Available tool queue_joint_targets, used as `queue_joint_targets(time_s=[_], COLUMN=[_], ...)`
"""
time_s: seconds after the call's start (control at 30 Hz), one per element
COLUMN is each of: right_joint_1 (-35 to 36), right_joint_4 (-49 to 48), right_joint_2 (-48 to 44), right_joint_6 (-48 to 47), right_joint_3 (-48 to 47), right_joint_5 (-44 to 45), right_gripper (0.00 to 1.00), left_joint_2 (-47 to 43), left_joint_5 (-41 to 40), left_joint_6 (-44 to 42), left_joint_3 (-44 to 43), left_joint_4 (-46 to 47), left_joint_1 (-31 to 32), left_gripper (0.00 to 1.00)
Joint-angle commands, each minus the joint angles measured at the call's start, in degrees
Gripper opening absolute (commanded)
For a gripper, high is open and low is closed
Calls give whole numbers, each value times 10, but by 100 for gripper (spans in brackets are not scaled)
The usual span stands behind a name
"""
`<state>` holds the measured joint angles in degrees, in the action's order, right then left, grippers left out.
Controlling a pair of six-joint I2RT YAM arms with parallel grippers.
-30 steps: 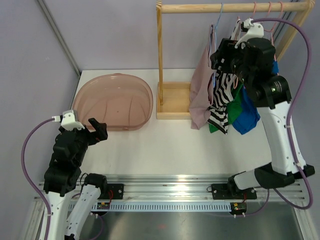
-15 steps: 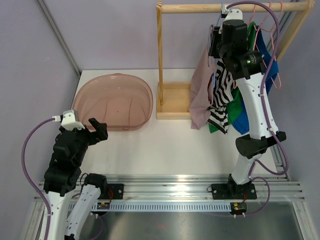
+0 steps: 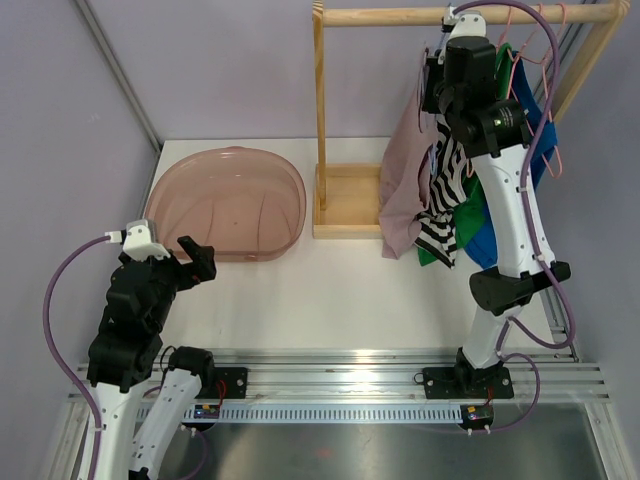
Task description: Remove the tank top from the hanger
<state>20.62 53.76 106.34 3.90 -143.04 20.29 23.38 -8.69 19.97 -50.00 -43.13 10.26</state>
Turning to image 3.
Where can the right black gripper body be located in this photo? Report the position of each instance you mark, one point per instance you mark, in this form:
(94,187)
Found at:
(433,82)

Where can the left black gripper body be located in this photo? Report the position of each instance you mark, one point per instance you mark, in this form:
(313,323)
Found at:
(171,277)

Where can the pink tank top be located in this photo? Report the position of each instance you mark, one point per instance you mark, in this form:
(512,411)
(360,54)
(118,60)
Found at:
(405,172)

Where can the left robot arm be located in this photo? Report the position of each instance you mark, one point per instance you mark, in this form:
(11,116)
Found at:
(123,354)

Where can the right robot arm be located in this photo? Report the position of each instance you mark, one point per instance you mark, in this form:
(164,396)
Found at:
(494,135)

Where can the pink hanger under striped top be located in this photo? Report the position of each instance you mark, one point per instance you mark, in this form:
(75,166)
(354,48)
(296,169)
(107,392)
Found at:
(503,64)

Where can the pink hanger under green top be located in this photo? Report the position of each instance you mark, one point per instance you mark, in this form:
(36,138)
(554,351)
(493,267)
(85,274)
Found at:
(519,56)

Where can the black white striped tank top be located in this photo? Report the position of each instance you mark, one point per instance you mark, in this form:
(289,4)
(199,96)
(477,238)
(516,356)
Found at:
(447,158)

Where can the blue tank top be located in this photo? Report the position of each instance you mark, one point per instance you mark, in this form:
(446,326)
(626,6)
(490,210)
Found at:
(542,135)

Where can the green tank top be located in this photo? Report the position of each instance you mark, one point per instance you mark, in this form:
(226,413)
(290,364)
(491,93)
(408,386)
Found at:
(458,216)

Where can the pink hanger under blue top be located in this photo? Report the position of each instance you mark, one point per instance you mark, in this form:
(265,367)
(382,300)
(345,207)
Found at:
(552,162)

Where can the pink plastic basin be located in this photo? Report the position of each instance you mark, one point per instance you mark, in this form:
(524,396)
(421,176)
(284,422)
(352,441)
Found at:
(248,204)

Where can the wooden clothes rack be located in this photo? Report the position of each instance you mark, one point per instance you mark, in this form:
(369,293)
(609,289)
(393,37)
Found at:
(346,201)

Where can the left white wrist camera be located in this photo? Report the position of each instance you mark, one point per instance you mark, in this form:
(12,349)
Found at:
(139,241)

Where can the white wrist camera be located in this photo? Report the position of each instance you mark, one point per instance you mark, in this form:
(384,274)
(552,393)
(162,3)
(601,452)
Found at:
(460,25)
(139,241)

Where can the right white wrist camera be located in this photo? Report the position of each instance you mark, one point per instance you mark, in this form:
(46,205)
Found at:
(460,25)

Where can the white slotted cable duct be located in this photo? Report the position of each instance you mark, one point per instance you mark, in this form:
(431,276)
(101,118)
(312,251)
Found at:
(240,413)

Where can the left corner aluminium post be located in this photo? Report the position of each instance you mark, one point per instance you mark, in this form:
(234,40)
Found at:
(118,73)

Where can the aluminium rail frame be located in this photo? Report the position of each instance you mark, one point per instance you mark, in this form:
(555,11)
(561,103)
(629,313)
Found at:
(388,375)

